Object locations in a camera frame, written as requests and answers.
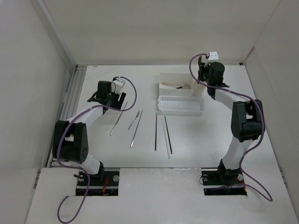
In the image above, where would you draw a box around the small silver metal fork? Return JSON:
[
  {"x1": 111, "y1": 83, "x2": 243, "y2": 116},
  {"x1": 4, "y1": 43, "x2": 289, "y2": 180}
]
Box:
[{"x1": 128, "y1": 111, "x2": 141, "y2": 130}]

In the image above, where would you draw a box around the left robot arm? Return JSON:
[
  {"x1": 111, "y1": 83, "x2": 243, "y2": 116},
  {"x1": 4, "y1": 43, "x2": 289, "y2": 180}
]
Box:
[{"x1": 52, "y1": 78, "x2": 126, "y2": 185}]

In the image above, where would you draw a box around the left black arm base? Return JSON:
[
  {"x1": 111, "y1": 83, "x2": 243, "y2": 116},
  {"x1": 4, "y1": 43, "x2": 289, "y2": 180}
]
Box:
[{"x1": 74, "y1": 168, "x2": 120, "y2": 196}]

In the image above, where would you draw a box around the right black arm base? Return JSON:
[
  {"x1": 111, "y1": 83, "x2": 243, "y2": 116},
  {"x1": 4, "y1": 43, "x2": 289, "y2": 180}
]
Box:
[{"x1": 201, "y1": 162, "x2": 247, "y2": 196}]

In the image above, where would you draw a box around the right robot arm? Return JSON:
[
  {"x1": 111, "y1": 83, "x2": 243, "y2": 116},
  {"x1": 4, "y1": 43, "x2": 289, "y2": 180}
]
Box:
[{"x1": 198, "y1": 56, "x2": 265, "y2": 184}]

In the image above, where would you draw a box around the white cylindrical cup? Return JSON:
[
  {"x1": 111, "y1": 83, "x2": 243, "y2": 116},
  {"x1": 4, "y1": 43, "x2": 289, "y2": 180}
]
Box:
[{"x1": 192, "y1": 81, "x2": 206, "y2": 98}]

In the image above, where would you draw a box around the white deep perforated basket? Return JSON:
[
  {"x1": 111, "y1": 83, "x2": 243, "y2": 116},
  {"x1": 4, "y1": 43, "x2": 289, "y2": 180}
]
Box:
[{"x1": 159, "y1": 73, "x2": 194, "y2": 97}]

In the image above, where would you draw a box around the white shallow perforated tray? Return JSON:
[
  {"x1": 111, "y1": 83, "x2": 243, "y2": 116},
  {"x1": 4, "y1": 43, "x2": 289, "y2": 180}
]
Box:
[{"x1": 157, "y1": 95, "x2": 205, "y2": 116}]

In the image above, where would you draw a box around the black chopstick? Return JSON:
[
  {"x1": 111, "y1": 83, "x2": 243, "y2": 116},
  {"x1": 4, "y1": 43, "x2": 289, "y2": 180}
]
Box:
[
  {"x1": 155, "y1": 113, "x2": 157, "y2": 151},
  {"x1": 164, "y1": 116, "x2": 173, "y2": 154}
]

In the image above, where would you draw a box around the white translucent chopstick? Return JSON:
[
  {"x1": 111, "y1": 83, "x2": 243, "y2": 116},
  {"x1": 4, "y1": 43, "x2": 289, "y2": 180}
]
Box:
[{"x1": 162, "y1": 119, "x2": 171, "y2": 159}]

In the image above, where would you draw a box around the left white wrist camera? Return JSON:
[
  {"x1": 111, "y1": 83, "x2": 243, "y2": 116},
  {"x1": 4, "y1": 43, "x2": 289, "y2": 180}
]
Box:
[{"x1": 111, "y1": 78, "x2": 125, "y2": 94}]

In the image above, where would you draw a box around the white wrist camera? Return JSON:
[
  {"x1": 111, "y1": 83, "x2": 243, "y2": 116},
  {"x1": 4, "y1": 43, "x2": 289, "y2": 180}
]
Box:
[
  {"x1": 205, "y1": 52, "x2": 219, "y2": 67},
  {"x1": 111, "y1": 78, "x2": 125, "y2": 94}
]

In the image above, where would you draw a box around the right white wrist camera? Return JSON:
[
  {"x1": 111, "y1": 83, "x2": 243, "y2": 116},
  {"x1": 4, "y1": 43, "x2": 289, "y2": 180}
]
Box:
[{"x1": 205, "y1": 52, "x2": 219, "y2": 67}]

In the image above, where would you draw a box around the aluminium rail frame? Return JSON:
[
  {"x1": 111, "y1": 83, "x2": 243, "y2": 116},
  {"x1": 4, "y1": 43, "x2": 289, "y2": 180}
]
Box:
[{"x1": 45, "y1": 64, "x2": 87, "y2": 168}]

